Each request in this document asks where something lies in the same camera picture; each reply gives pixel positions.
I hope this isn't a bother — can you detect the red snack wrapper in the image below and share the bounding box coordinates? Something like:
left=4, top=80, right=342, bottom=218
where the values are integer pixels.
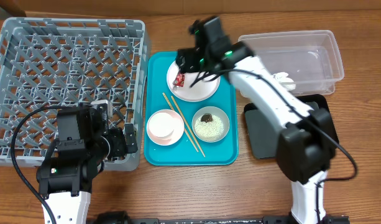
left=172, top=72, right=185, bottom=90

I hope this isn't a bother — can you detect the white cup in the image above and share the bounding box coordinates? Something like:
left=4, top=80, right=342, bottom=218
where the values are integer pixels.
left=149, top=112, right=174, bottom=138

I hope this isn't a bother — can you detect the dark brown food lump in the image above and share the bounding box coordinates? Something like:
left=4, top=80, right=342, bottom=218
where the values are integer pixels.
left=200, top=113, right=213, bottom=123

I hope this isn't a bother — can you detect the grey bowl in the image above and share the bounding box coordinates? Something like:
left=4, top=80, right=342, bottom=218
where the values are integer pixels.
left=191, top=106, right=230, bottom=142

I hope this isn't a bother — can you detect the white tissue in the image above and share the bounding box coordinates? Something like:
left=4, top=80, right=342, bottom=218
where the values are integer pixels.
left=272, top=72, right=296, bottom=91

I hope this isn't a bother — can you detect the white rice pile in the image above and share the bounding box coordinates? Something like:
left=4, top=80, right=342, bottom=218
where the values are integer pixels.
left=194, top=114, right=224, bottom=141

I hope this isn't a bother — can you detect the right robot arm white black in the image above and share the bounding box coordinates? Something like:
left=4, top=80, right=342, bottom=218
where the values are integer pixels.
left=175, top=42, right=337, bottom=223

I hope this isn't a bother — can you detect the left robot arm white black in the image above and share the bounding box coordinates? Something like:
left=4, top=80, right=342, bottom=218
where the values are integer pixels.
left=36, top=124, right=140, bottom=223

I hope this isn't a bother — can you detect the large white round plate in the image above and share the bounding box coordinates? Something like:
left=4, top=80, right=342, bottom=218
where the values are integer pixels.
left=167, top=52, right=220, bottom=102

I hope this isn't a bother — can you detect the wooden chopstick right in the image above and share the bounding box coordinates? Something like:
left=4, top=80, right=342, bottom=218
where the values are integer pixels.
left=171, top=96, right=206, bottom=157

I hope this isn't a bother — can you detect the wooden chopstick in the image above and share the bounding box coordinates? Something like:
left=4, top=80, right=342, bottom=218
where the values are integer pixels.
left=171, top=96, right=206, bottom=157
left=162, top=93, right=199, bottom=152

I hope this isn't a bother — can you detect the teal plastic serving tray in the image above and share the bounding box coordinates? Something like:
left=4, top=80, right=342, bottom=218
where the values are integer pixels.
left=144, top=52, right=239, bottom=166

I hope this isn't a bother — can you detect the small pink bowl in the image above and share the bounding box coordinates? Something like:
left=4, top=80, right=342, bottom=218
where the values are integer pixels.
left=146, top=109, right=184, bottom=146

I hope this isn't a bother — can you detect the wooden chopstick left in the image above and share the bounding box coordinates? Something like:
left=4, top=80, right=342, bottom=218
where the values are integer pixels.
left=162, top=93, right=199, bottom=152

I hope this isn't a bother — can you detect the black rectangular tray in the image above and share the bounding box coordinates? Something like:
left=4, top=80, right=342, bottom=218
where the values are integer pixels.
left=244, top=94, right=329, bottom=159

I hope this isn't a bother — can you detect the grey plastic dish rack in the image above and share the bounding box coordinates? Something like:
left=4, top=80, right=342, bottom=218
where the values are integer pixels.
left=0, top=17, right=150, bottom=167

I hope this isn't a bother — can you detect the clear plastic bin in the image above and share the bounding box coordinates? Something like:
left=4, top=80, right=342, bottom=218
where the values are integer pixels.
left=238, top=30, right=344, bottom=95

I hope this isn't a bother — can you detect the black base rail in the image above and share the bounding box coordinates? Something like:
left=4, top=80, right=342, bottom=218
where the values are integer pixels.
left=87, top=210, right=351, bottom=224

